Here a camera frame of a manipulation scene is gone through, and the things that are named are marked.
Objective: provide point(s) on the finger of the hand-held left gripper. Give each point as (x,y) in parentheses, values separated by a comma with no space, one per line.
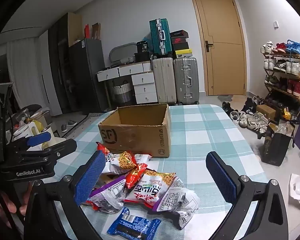
(62,147)
(40,138)

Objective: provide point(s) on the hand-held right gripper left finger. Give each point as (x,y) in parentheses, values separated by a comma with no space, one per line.
(90,177)

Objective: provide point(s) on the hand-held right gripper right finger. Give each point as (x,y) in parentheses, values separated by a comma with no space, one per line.
(222,177)

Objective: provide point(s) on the purple and white snack packet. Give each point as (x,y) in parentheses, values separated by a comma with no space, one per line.
(180,200)
(108,195)

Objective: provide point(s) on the red cracker packet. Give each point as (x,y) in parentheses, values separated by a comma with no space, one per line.
(102,148)

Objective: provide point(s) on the white noodle snack packet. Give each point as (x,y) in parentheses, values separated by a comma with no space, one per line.
(150,190)
(121,163)

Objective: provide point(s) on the red snack packet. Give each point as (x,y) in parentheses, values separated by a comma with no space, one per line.
(133,176)

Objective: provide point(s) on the brown cardboard box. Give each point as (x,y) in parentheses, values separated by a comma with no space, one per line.
(137,135)

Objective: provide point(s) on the blue snack packet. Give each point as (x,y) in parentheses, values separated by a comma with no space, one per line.
(133,226)

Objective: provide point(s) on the person's left hand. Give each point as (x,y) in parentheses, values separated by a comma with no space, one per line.
(5,205)

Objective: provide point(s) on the white cup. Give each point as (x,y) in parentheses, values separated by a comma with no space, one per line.
(53,138)

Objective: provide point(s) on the white electric kettle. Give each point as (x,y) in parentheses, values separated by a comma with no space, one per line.
(22,133)

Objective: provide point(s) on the cooking pot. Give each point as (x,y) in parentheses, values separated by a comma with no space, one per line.
(40,116)

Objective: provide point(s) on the black paper bag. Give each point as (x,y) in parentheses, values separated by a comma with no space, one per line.
(276,147)

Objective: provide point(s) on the pile of sneakers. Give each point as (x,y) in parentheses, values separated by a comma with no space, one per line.
(252,121)

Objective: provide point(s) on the white curtain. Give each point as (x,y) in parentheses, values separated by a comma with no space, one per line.
(22,72)

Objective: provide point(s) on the dark refrigerator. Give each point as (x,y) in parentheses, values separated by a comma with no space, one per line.
(86,75)

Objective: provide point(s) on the white plastic bag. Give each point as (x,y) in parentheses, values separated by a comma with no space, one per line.
(299,190)

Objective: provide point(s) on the small cardboard box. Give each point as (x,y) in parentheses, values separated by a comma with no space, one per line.
(266,111)

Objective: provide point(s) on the grey doormat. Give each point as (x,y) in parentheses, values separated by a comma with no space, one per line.
(225,97)

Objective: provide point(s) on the woven laundry basket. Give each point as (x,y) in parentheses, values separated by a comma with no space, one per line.
(122,91)

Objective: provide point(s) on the dark wardrobe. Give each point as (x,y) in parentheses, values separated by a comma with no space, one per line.
(61,55)

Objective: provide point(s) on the yellow packet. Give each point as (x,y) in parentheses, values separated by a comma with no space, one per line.
(286,115)

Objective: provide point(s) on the silver suitcase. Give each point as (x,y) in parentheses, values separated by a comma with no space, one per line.
(186,80)

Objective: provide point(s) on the white desk with drawers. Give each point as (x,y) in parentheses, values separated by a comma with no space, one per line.
(142,80)

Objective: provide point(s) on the grey oval mirror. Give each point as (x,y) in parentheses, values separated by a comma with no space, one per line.
(121,51)

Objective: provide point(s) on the beige suitcase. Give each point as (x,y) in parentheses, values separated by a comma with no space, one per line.
(164,80)

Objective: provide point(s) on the red paper bag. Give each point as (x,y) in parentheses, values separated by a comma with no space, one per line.
(86,31)

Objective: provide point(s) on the brown paper bag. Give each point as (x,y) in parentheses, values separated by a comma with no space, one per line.
(96,31)

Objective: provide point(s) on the wooden shoe rack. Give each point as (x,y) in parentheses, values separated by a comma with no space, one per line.
(284,73)

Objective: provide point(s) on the black storage bin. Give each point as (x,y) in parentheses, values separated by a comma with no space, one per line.
(142,56)

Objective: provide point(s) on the wooden door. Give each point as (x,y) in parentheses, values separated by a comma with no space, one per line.
(222,55)

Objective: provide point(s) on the black printed bag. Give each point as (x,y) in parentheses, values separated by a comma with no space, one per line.
(143,47)

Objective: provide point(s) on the blue plastic bag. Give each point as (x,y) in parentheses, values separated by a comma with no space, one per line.
(147,40)

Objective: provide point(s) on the red and black shoe box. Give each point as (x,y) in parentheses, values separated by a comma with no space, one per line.
(179,40)

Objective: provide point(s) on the teal suitcase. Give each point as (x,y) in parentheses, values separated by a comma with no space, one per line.
(161,37)

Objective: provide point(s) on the black shoe box red stripe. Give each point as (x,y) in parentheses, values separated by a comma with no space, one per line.
(178,33)

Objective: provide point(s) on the white light switch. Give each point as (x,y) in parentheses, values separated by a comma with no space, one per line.
(276,24)

